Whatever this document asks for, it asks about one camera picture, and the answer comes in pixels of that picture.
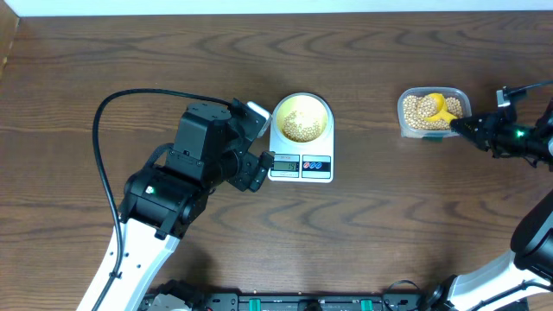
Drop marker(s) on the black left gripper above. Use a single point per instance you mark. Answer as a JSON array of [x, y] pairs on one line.
[[252, 170]]

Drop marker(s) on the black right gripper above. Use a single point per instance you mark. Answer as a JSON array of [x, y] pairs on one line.
[[485, 136]]

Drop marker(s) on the yellow measuring scoop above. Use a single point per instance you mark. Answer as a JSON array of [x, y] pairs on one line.
[[433, 108]]

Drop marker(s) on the yellow plastic bowl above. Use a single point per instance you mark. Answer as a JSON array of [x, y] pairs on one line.
[[306, 103]]

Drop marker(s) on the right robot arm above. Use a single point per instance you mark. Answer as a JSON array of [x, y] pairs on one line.
[[526, 269]]

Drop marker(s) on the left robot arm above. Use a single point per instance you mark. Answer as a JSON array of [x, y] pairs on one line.
[[171, 190]]

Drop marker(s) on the soybeans in yellow bowl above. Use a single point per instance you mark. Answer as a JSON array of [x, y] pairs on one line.
[[301, 128]]

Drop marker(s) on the white digital kitchen scale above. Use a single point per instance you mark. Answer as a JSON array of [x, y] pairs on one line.
[[303, 162]]

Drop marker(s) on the green tape label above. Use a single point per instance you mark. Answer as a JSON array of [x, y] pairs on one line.
[[436, 139]]

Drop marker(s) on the clear plastic container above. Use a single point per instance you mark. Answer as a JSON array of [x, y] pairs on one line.
[[407, 131]]

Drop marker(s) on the soybeans pile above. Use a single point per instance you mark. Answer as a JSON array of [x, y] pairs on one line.
[[412, 118]]

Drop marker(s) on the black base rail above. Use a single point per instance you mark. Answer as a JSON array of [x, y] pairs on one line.
[[176, 295]]

